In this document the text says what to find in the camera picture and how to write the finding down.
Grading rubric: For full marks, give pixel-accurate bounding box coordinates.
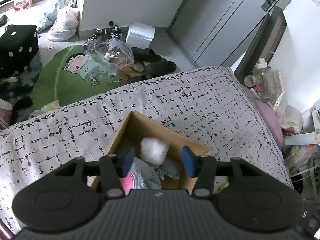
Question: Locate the white desk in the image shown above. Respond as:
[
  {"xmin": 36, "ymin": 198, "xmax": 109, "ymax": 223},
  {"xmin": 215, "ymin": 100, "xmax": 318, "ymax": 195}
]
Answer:
[{"xmin": 284, "ymin": 107, "xmax": 319, "ymax": 146}]

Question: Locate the white paper cup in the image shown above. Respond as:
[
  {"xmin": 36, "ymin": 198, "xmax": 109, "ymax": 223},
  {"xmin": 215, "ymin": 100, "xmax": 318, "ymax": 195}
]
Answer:
[{"xmin": 244, "ymin": 75, "xmax": 258, "ymax": 87}]

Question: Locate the white soft plush block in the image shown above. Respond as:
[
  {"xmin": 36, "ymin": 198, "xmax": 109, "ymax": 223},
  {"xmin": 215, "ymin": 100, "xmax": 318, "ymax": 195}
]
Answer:
[{"xmin": 140, "ymin": 137, "xmax": 169, "ymax": 167}]

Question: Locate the grey door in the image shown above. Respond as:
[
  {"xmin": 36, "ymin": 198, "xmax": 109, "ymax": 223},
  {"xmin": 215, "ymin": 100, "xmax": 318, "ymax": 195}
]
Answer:
[{"xmin": 168, "ymin": 0, "xmax": 291, "ymax": 67}]

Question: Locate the red white plastic bag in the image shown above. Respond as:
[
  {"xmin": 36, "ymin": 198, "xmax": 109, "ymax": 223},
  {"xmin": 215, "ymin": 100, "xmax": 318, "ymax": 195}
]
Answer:
[{"xmin": 14, "ymin": 0, "xmax": 32, "ymax": 11}]

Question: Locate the white square box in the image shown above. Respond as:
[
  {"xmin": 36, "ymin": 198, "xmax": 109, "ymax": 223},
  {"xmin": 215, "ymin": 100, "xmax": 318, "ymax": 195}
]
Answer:
[{"xmin": 125, "ymin": 22, "xmax": 155, "ymax": 48}]

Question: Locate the black dice cushion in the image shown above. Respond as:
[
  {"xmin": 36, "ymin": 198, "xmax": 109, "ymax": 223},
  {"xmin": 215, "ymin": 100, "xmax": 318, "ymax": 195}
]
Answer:
[{"xmin": 1, "ymin": 24, "xmax": 39, "ymax": 77}]

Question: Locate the clear plastic bag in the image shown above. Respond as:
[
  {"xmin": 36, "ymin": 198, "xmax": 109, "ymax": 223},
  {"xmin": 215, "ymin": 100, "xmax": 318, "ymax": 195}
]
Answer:
[{"xmin": 84, "ymin": 39, "xmax": 135, "ymax": 83}]

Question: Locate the brown cardboard box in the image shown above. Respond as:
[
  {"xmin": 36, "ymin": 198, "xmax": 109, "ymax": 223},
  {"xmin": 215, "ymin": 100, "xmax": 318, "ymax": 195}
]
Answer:
[{"xmin": 88, "ymin": 110, "xmax": 213, "ymax": 196}]

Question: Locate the white plastic garbage bag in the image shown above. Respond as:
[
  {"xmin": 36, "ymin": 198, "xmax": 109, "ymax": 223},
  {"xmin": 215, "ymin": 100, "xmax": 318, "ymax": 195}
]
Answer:
[{"xmin": 47, "ymin": 7, "xmax": 80, "ymax": 42}]

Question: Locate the pink bed sheet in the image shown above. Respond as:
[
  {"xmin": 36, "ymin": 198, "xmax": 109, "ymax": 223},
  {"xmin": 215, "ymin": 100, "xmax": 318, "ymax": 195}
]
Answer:
[{"xmin": 243, "ymin": 86, "xmax": 284, "ymax": 149}]

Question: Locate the white crumpled plastic bag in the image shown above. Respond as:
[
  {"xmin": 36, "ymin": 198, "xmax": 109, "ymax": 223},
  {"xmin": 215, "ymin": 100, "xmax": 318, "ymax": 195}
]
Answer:
[{"xmin": 267, "ymin": 70, "xmax": 302, "ymax": 133}]

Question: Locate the black framed board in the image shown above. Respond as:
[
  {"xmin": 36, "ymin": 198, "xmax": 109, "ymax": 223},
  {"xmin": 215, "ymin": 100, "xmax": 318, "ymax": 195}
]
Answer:
[{"xmin": 234, "ymin": 5, "xmax": 287, "ymax": 85}]

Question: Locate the grey fluffy plush toy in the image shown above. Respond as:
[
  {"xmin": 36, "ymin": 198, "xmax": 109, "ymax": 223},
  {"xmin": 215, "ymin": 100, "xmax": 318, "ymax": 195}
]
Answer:
[{"xmin": 119, "ymin": 157, "xmax": 180, "ymax": 196}]

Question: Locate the clear plastic water bottle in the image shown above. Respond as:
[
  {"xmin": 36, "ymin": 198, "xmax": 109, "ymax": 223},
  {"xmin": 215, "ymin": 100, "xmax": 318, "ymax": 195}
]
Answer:
[{"xmin": 252, "ymin": 57, "xmax": 276, "ymax": 102}]

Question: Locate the green cartoon floor mat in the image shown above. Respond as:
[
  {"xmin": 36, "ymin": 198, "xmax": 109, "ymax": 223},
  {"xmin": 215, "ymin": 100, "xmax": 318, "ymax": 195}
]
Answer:
[{"xmin": 31, "ymin": 45, "xmax": 120, "ymax": 110}]

